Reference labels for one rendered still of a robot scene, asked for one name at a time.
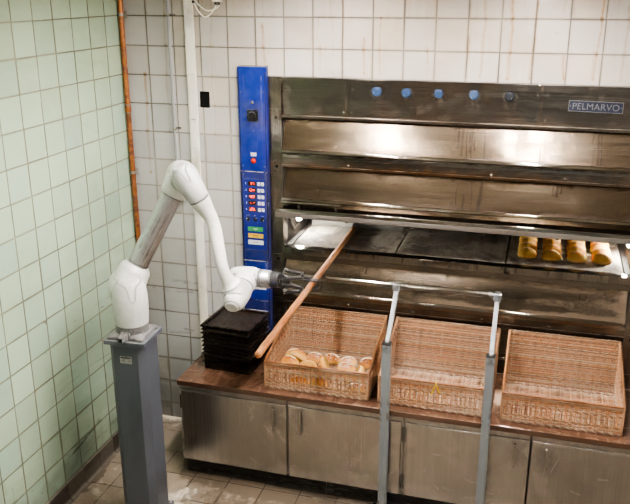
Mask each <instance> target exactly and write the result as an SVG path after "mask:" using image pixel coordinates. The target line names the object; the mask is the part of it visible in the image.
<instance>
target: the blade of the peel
mask: <svg viewBox="0 0 630 504"><path fill-rule="evenodd" d="M312 225H326V226H339V227H351V226H352V225H353V223H351V222H348V223H345V222H338V221H325V220H312ZM359 228H365V229H378V230H391V231H403V230H404V228H405V227H401V226H388V225H376V224H363V223H360V227H359Z"/></svg>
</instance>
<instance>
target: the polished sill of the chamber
mask: <svg viewBox="0 0 630 504"><path fill-rule="evenodd" d="M335 249H336V248H328V247H317V246H305V245H294V244H286V245H285V246H284V254H293V255H304V256H315V257H326V258H329V256H330V255H331V254H332V252H333V251H334V250H335ZM336 259H347V260H358V261H369V262H379V263H390V264H401V265H412V266H423V267H433V268H444V269H455V270H466V271H477V272H487V273H498V274H509V275H520V276H531V277H541V278H552V279H563V280H574V281H585V282H595V283H606V284H617V285H628V286H630V274H620V273H608V272H597V271H586V270H575V269H563V268H552V267H541V266H530V265H519V264H507V263H496V262H485V261H474V260H462V259H451V258H440V257H429V256H418V255H406V254H395V253H384V252H373V251H361V250H350V249H342V250H341V251H340V252H339V254H338V255H337V256H336Z"/></svg>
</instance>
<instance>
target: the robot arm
mask: <svg viewBox="0 0 630 504"><path fill-rule="evenodd" d="M161 188H162V193H161V195H160V197H159V199H158V201H157V203H156V205H155V207H154V209H153V211H152V213H151V215H150V217H149V219H148V221H147V223H146V225H145V227H144V229H143V231H142V233H141V235H140V237H139V239H138V241H137V243H136V245H135V247H134V249H133V251H132V253H131V255H130V257H129V259H125V260H123V261H121V263H120V264H119V266H118V267H117V269H116V270H115V271H114V272H113V273H112V275H111V276H110V278H109V282H108V290H109V295H110V298H111V300H112V306H113V313H114V319H115V330H114V331H113V332H112V333H111V334H109V335H108V336H107V339H108V340H118V343H124V342H126V341H132V342H137V343H143V342H144V341H145V339H146V338H147V337H148V336H149V335H150V334H151V333H152V332H153V331H155V330H157V329H158V325H156V324H149V303H148V294H147V289H146V285H147V282H148V279H149V276H150V272H149V269H148V266H149V264H150V262H151V260H152V258H153V256H154V254H155V252H156V250H157V248H158V246H159V244H160V242H161V240H162V238H163V237H164V235H165V233H166V231H167V229H168V227H169V225H170V223H171V221H172V219H173V217H174V215H175V213H176V211H177V209H178V207H179V205H180V203H181V201H184V200H185V199H186V200H187V201H188V202H189V204H190V205H191V206H192V207H193V208H194V209H195V210H196V211H197V212H198V214H199V215H200V216H201V217H202V218H203V220H204V221H205V223H206V225H207V227H208V230H209V234H210V238H211V243H212V248H213V253H214V258H215V262H216V267H217V271H218V274H219V277H220V279H221V281H222V284H223V285H222V288H221V290H222V292H223V304H224V307H225V308H226V309H227V310H228V311H230V312H237V311H240V310H241V309H242V308H244V306H245V305H246V304H247V302H248V301H249V299H250V297H251V293H252V291H253V290H254V289H256V287H259V288H270V287H273V288H280V289H283V291H284V293H283V294H288V293H298V294H301V292H302V291H303V290H304V289H305V287H306V286H307V285H305V286H301V285H297V284H293V283H291V282H290V280H302V279H304V280H303V281H307V282H318V281H319V279H315V278H312V277H311V276H305V275H304V272H301V271H296V270H291V269H288V268H286V267H285V268H284V269H283V272H281V273H279V272H272V271H271V270H264V269H258V268H256V267H250V266H237V267H233V268H231V269H230V270H229V267H228V263H227V257H226V251H225V245H224V239H223V233H222V228H221V224H220V221H219V218H218V216H217V213H216V211H215V209H214V206H213V204H212V201H211V199H210V196H209V193H208V191H207V189H206V187H205V185H204V183H203V181H202V179H201V177H200V174H199V173H198V170H197V169H196V168H195V167H194V166H193V165H192V164H191V163H189V162H188V161H185V160H177V161H174V162H172V163H171V164H170V165H169V166H168V168H167V171H166V174H165V177H164V180H163V183H162V187H161ZM285 273H289V274H295V275H300V276H288V275H287V274H285ZM286 287H292V288H296V289H285V288H286Z"/></svg>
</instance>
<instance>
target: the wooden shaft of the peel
mask: <svg viewBox="0 0 630 504"><path fill-rule="evenodd" d="M355 231H356V228H355V227H352V228H351V229H350V230H349V232H348V233H347V234H346V236H345V237H344V238H343V239H342V241H341V242H340V243H339V245H338V246H337V247H336V249H335V250H334V251H333V252H332V254H331V255H330V256H329V258H328V259H327V260H326V261H325V263H324V264H323V265H322V267H321V268H320V269H319V270H318V272H317V273H316V274H315V276H314V277H313V278H315V279H320V278H321V277H322V275H323V274H324V273H325V271H326V270H327V269H328V267H329V266H330V265H331V263H332V262H333V261H334V259H335V258H336V256H337V255H338V254H339V252H340V251H341V250H342V248H343V247H344V246H345V244H346V243H347V242H348V240H349V239H350V238H351V236H352V235H353V234H354V232H355ZM316 283H317V282H309V283H308V285H307V286H306V287H305V289H304V290H303V291H302V292H301V294H300V295H299V296H298V298H297V299H296V300H295V301H294V303H293V304H292V305H291V307H290V308H289V309H288V310H287V312H286V313H285V314H284V316H283V317H282V318H281V320H280V321H279V322H278V323H277V325H276V326H275V327H274V329H273V330H272V331H271V332H270V334H269V335H268V336H267V338H266V339H265V340H264V341H263V343H262V344H261V345H260V347H259V348H258V349H257V351H256V352H255V357H256V358H261V357H262V355H263V354H264V353H265V351H266V350H267V349H268V347H269V346H270V345H271V343H272V342H273V341H274V339H275V338H276V337H277V335H278V334H279V333H280V331H281V330H282V329H283V327H284V326H285V325H286V323H287V322H288V321H289V319H290V318H291V317H292V315H293V314H294V313H295V311H296V310H297V309H298V307H299V306H300V305H301V303H302V302H303V301H304V299H305V298H306V297H307V295H308V294H309V293H310V291H311V290H312V289H313V287H314V286H315V285H316Z"/></svg>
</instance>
